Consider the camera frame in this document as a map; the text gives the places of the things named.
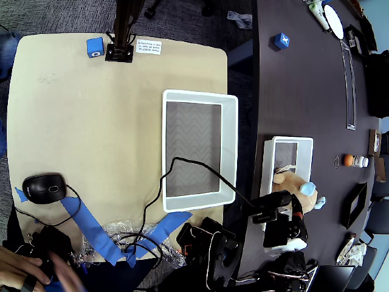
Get dark laptop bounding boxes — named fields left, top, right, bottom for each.
left=306, top=264, right=356, bottom=292

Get black webcam cable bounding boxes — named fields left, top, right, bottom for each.
left=114, top=157, right=253, bottom=270

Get wide blue tape strip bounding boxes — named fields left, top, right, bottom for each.
left=125, top=210, right=194, bottom=269

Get blue cube with X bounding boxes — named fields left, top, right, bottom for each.
left=273, top=32, right=291, bottom=49

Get black wristwatch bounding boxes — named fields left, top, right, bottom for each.
left=19, top=273, right=38, bottom=292

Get white bottle green cap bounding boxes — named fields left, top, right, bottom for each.
left=308, top=2, right=331, bottom=30

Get thin black mouse cable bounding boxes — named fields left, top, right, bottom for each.
left=14, top=183, right=82, bottom=228

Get snack tray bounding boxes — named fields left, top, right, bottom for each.
left=336, top=233, right=357, bottom=265

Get small blue tape piece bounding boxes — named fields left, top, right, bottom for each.
left=14, top=186, right=28, bottom=204

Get white pill bottle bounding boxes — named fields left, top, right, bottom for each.
left=352, top=155, right=370, bottom=169

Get tan plush bear blue paws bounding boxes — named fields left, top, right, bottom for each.
left=272, top=169, right=327, bottom=214

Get black chair caster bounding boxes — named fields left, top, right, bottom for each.
left=144, top=0, right=162, bottom=18
left=201, top=0, right=217, bottom=17

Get long blue tape strip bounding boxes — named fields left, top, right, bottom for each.
left=59, top=196, right=128, bottom=267

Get black open box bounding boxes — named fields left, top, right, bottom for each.
left=345, top=24, right=368, bottom=58
left=359, top=13, right=379, bottom=53

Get grey office chair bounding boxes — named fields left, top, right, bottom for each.
left=369, top=179, right=389, bottom=203
left=364, top=201, right=389, bottom=235

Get brown cardboard box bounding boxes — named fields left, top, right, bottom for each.
left=368, top=129, right=382, bottom=156

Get white plastic bin grey liner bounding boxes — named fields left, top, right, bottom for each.
left=162, top=89, right=239, bottom=213
left=260, top=136, right=314, bottom=214

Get blue jeans leg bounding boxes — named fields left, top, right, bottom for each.
left=0, top=32, right=22, bottom=82

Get white round plate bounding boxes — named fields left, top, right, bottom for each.
left=322, top=3, right=345, bottom=40

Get black rectangular frame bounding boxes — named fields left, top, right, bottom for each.
left=340, top=181, right=368, bottom=231

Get brown cardboard flap piece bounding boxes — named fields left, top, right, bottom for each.
left=374, top=156, right=387, bottom=183

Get grey cloth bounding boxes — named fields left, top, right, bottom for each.
left=227, top=10, right=253, bottom=30

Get crumpled white paper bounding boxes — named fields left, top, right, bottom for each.
left=346, top=242, right=369, bottom=268

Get person's right hand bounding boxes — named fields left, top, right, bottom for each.
left=48, top=249, right=88, bottom=292

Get white printed paper label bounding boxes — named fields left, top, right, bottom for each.
left=135, top=39, right=162, bottom=56

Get person's left hand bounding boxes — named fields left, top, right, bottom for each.
left=0, top=245, right=52, bottom=290

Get clear crumpled plastic wrap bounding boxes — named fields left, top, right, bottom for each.
left=72, top=220, right=188, bottom=269

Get black webcam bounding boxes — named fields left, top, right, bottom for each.
left=249, top=190, right=294, bottom=225

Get black computer mouse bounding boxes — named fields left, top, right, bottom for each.
left=22, top=172, right=67, bottom=205

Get blue cube with O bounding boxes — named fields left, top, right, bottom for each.
left=86, top=36, right=105, bottom=58

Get black camera stand post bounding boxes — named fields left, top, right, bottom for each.
left=105, top=0, right=143, bottom=64

